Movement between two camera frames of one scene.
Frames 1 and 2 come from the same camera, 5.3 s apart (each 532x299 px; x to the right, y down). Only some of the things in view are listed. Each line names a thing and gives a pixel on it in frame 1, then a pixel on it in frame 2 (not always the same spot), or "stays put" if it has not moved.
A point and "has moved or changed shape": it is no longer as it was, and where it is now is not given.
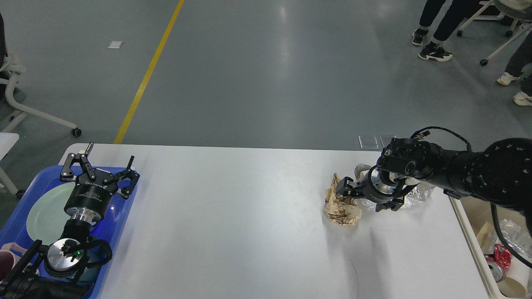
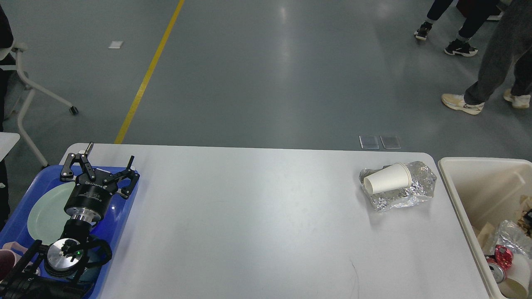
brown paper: x=340 y=209 has moved or changed shape
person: x=449 y=22 → x=475 y=12
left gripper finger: x=67 y=173 stays put
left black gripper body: x=89 y=199 stays put
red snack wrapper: x=501 y=255 stays put
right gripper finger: x=346 y=187 → x=528 y=216
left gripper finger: x=125 y=192 stays put
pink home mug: x=10 y=253 stays put
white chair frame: x=11 y=67 → x=20 y=47
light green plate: x=46 y=221 stays put
